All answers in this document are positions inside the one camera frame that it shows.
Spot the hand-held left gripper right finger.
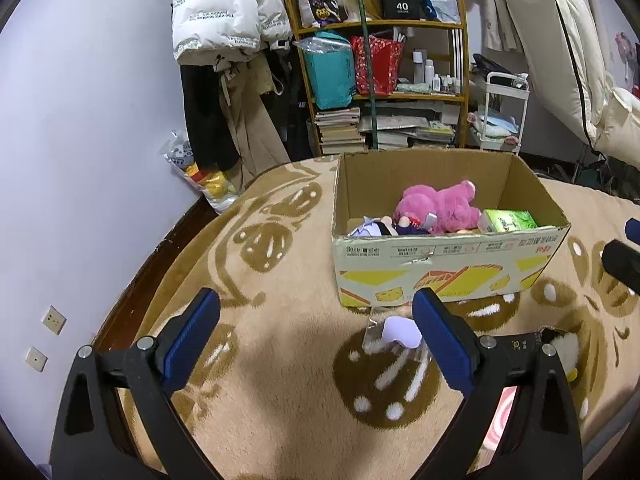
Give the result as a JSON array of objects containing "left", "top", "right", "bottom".
[{"left": 411, "top": 287, "right": 586, "bottom": 480}]

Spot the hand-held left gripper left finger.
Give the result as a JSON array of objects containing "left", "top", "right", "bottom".
[{"left": 50, "top": 287, "right": 223, "bottom": 480}]

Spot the purple plush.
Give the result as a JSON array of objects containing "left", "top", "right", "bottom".
[{"left": 362, "top": 315, "right": 433, "bottom": 367}]

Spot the pink swirl roll plush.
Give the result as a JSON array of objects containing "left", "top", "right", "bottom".
[{"left": 480, "top": 385, "right": 519, "bottom": 457}]

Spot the cardboard box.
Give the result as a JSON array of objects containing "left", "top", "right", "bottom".
[{"left": 331, "top": 149, "right": 572, "bottom": 309}]

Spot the white fluffy pompom plush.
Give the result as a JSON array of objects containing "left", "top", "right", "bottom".
[{"left": 547, "top": 330, "right": 582, "bottom": 382}]

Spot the green tissue pack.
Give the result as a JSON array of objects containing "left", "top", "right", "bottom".
[{"left": 477, "top": 208, "right": 540, "bottom": 234}]

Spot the doll with pale purple hair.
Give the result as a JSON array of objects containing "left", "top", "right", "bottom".
[{"left": 348, "top": 215, "right": 432, "bottom": 238}]

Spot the pink bear plush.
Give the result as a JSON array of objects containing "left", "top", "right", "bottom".
[{"left": 392, "top": 180, "right": 483, "bottom": 235}]

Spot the beige brown printed blanket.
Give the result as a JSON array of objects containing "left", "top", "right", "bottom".
[{"left": 95, "top": 152, "right": 640, "bottom": 480}]

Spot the white trolley cart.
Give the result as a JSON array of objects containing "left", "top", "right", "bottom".
[{"left": 467, "top": 71, "right": 531, "bottom": 156}]

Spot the plastic bag of toys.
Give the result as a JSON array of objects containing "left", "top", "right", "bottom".
[{"left": 161, "top": 130, "right": 241, "bottom": 216}]

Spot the light blue folded cloth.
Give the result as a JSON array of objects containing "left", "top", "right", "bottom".
[{"left": 472, "top": 110, "right": 519, "bottom": 139}]

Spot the pink fan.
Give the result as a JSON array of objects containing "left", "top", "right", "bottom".
[{"left": 614, "top": 31, "right": 639, "bottom": 84}]

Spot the white recliner chair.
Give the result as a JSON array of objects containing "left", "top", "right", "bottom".
[{"left": 492, "top": 0, "right": 640, "bottom": 172}]

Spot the black bag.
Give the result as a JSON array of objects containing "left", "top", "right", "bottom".
[{"left": 472, "top": 54, "right": 517, "bottom": 79}]

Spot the messy pile of books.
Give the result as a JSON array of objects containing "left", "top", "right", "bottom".
[{"left": 360, "top": 100, "right": 459, "bottom": 151}]

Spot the black coat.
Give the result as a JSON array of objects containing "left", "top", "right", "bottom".
[{"left": 180, "top": 62, "right": 241, "bottom": 171}]

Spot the beige coat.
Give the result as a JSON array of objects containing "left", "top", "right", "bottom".
[{"left": 217, "top": 52, "right": 294, "bottom": 189}]

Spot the neat stack of books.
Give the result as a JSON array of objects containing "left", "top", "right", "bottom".
[{"left": 315, "top": 106, "right": 366, "bottom": 156}]

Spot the row of cosmetic bottles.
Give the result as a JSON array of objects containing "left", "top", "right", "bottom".
[{"left": 412, "top": 49, "right": 464, "bottom": 95}]

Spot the black hanging garment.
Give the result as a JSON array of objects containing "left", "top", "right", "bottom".
[{"left": 265, "top": 50, "right": 321, "bottom": 163}]

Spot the green pole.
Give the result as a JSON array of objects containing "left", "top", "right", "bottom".
[{"left": 347, "top": 0, "right": 384, "bottom": 152}]

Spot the red patterned bag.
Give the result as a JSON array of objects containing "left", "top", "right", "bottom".
[{"left": 350, "top": 35, "right": 405, "bottom": 97}]

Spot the teal paper bag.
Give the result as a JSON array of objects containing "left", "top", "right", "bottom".
[{"left": 295, "top": 31, "right": 357, "bottom": 110}]

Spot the white puffer jacket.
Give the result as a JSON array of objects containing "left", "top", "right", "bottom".
[{"left": 171, "top": 0, "right": 294, "bottom": 66}]

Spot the wooden shelf unit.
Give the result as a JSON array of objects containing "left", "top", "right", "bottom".
[{"left": 282, "top": 0, "right": 474, "bottom": 157}]

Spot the black box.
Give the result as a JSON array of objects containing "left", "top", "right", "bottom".
[{"left": 380, "top": 0, "right": 419, "bottom": 20}]

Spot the white wall socket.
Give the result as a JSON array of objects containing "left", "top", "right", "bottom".
[
  {"left": 26, "top": 346, "right": 49, "bottom": 373},
  {"left": 42, "top": 305, "right": 68, "bottom": 335}
]

